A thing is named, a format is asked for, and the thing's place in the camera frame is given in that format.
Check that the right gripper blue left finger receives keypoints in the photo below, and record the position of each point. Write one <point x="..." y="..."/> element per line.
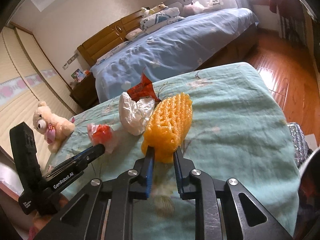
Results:
<point x="136" y="183"/>

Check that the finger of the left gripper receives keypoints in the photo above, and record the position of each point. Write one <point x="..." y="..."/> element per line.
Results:
<point x="83" y="159"/>

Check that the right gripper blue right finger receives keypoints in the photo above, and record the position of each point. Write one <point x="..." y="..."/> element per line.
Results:
<point x="192" y="183"/>

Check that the pink white plastic bag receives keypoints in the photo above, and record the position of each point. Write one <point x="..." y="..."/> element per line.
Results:
<point x="102" y="134"/>

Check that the orange foam fruit net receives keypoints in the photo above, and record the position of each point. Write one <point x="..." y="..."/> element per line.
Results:
<point x="168" y="126"/>

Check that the black round trash bin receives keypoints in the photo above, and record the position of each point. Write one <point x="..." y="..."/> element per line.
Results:
<point x="307" y="224"/>

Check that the person's left hand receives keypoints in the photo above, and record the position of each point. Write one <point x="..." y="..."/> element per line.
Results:
<point x="39" y="221"/>

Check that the cream teddy bear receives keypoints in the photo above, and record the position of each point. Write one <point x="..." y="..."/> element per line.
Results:
<point x="54" y="128"/>

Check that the mint floral bedsheet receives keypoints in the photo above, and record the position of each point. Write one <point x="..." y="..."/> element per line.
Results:
<point x="238" y="131"/>

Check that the wooden nightstand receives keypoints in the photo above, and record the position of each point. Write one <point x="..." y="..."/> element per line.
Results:
<point x="85" y="93"/>

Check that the white crumpled paper bag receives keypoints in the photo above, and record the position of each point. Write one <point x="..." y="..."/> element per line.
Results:
<point x="135" y="115"/>

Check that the small crumpled red wrapper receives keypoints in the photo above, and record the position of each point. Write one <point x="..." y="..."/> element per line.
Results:
<point x="143" y="90"/>

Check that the framed photo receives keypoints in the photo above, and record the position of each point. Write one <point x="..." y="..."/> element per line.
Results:
<point x="78" y="76"/>

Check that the sliding wardrobe doors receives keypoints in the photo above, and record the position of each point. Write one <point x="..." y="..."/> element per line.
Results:
<point x="27" y="77"/>

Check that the blue bed cover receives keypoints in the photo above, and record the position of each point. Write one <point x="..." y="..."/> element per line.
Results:
<point x="177" y="48"/>

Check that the silver bubble wrap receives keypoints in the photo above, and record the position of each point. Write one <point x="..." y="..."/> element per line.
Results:
<point x="302" y="150"/>

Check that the wooden headboard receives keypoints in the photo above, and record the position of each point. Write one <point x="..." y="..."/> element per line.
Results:
<point x="108" y="38"/>

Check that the white flat pillow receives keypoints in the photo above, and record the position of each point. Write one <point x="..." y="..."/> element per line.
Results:
<point x="134" y="34"/>

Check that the blue white patterned pillow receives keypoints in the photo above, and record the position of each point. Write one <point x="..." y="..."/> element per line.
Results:
<point x="160" y="19"/>

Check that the pink plush on bed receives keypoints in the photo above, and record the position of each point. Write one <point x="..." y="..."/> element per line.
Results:
<point x="194" y="9"/>

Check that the white plush toy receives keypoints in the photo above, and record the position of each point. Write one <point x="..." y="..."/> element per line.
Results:
<point x="145" y="12"/>

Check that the yellow plush toy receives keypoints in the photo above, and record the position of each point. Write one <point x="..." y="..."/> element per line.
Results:
<point x="157" y="8"/>

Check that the dark red hanging coat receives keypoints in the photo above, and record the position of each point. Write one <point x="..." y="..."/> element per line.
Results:
<point x="286" y="8"/>

